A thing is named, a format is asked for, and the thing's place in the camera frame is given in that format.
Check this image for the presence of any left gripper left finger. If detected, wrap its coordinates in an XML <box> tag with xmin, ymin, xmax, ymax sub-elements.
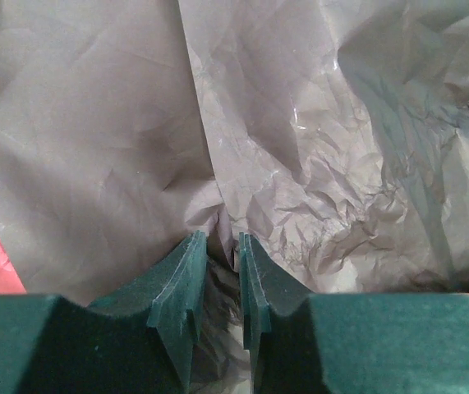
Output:
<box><xmin>0</xmin><ymin>231</ymin><xmax>207</xmax><ymax>393</ymax></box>

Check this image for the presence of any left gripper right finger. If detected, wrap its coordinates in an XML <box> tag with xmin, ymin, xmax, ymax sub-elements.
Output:
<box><xmin>239</xmin><ymin>233</ymin><xmax>469</xmax><ymax>393</ymax></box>

